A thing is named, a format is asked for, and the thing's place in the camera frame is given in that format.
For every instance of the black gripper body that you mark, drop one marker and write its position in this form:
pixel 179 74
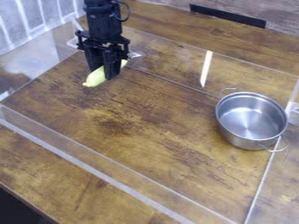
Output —
pixel 106 16

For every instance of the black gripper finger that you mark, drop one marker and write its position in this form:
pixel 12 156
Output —
pixel 94 55
pixel 113 62

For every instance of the black bar on table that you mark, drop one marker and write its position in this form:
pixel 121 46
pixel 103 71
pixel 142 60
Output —
pixel 229 16

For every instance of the stainless steel pot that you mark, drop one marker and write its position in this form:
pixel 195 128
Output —
pixel 253 120

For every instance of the clear acrylic enclosure panel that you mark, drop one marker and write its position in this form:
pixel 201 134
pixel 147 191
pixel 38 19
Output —
pixel 161 197

